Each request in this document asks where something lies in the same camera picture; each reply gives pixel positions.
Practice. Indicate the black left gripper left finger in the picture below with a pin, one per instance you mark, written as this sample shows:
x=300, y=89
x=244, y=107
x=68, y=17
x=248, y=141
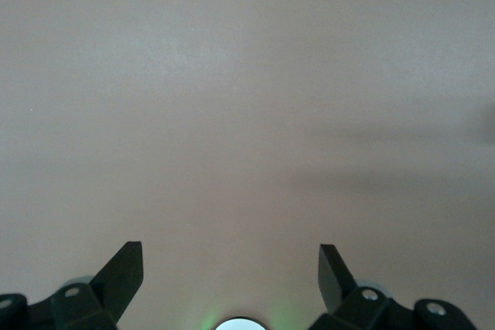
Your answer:
x=114, y=287

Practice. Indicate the brown table mat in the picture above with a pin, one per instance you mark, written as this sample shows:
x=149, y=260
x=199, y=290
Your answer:
x=232, y=75

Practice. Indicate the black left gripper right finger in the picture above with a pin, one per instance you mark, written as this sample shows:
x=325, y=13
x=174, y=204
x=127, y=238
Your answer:
x=336, y=287

